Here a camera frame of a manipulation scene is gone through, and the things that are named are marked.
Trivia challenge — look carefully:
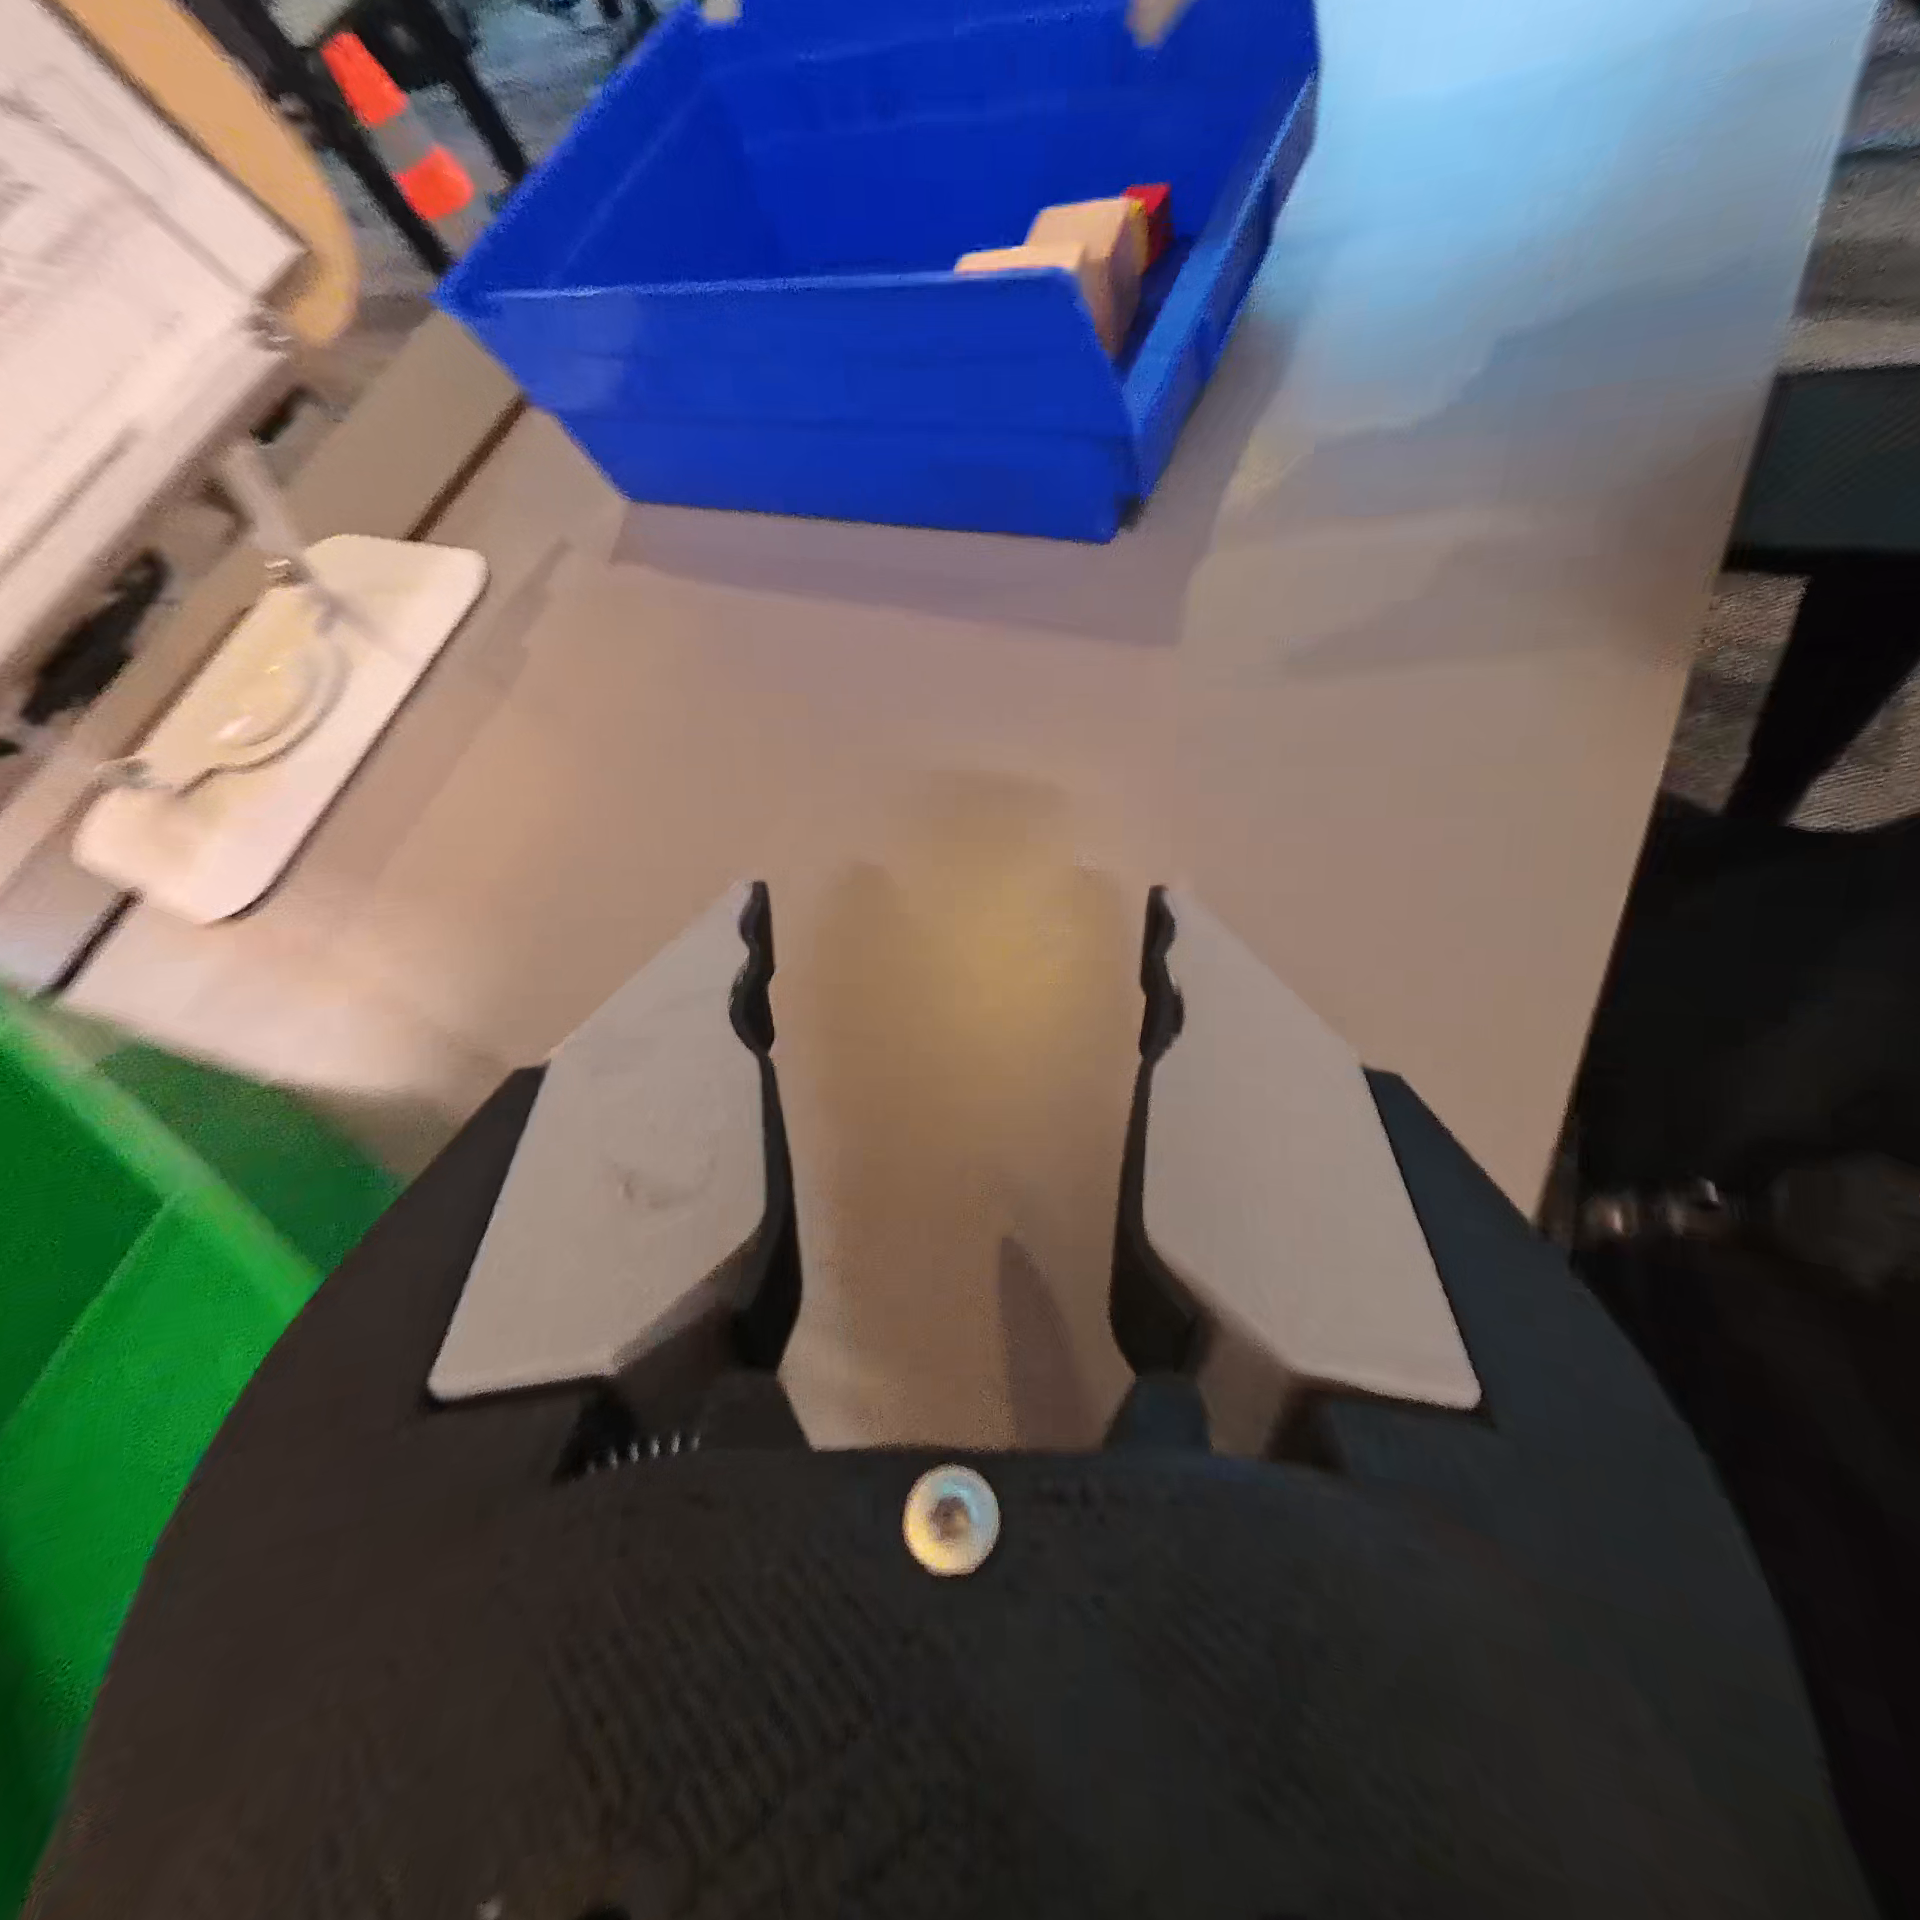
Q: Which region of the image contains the orange striped traffic cone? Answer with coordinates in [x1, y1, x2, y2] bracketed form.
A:
[319, 30, 476, 227]

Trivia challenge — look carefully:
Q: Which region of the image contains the white document stand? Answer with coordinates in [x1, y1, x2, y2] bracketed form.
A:
[0, 344, 492, 924]

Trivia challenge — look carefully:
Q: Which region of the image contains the black office chair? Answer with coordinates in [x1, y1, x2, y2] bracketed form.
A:
[1560, 360, 1920, 1920]

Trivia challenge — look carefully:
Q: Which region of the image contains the large wooden cube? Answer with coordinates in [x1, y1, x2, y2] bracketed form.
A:
[955, 239, 1143, 361]

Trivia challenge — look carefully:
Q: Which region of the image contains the printed instruction sheet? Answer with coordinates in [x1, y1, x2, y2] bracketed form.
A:
[0, 0, 312, 602]

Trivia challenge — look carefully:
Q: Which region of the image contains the blue plastic bin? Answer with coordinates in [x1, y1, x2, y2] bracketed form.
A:
[432, 0, 1323, 546]

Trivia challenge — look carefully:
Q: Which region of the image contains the green plastic bin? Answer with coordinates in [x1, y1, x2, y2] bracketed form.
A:
[0, 981, 408, 1877]

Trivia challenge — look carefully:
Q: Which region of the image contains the grey desk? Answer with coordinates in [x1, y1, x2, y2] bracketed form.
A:
[0, 0, 1884, 1449]

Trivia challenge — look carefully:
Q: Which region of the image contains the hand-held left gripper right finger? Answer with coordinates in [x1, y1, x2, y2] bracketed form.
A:
[1110, 884, 1488, 1457]

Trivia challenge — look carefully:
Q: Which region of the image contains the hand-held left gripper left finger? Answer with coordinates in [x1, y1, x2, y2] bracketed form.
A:
[427, 879, 803, 1408]

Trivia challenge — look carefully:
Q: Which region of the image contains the medium wooden cube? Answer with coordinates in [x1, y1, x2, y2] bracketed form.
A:
[1027, 193, 1151, 279]

